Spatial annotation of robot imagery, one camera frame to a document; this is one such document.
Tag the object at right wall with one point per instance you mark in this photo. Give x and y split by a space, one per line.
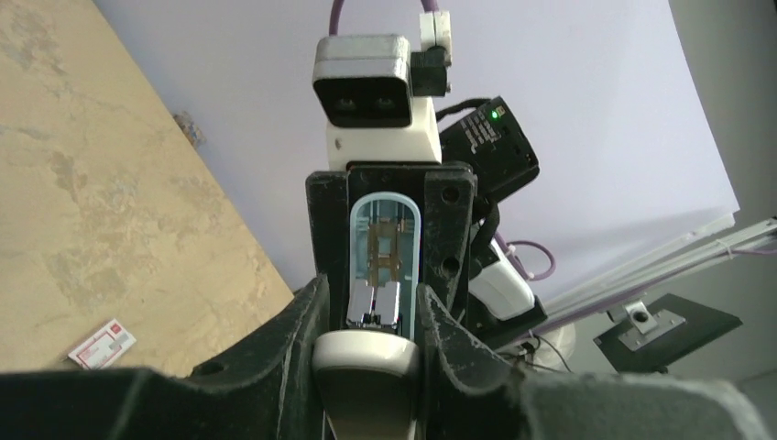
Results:
189 129

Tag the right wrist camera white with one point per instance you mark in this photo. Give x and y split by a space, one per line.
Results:
377 91

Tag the light blue stapler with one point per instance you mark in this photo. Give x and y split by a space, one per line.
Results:
367 371

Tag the red staple box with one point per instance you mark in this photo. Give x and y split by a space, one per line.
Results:
104 347

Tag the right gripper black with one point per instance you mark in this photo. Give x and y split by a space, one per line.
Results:
444 194

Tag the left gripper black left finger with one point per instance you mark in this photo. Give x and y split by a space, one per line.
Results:
259 388

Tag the black mount plate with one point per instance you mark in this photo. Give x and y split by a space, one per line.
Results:
649 337

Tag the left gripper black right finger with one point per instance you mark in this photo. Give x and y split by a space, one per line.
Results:
470 392

